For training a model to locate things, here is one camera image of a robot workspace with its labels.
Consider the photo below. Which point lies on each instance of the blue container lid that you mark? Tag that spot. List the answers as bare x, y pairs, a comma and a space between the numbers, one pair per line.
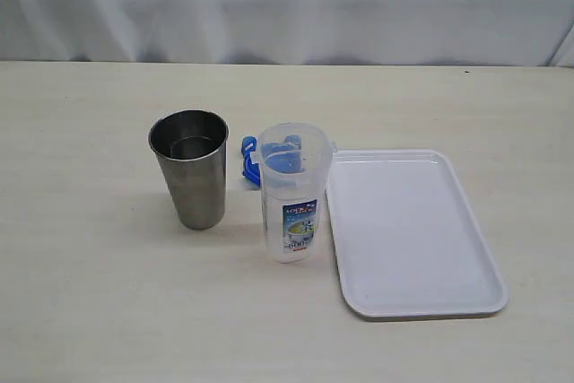
250, 170

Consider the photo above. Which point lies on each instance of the stainless steel cup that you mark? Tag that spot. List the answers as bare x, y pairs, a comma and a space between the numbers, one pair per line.
190, 147

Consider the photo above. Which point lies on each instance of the clear plastic container with label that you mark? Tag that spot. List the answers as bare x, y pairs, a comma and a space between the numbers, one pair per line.
293, 160

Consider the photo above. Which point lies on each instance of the white plastic tray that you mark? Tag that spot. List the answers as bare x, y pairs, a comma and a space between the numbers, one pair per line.
407, 244

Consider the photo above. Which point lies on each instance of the white backdrop curtain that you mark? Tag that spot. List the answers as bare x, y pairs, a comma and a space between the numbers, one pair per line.
336, 32

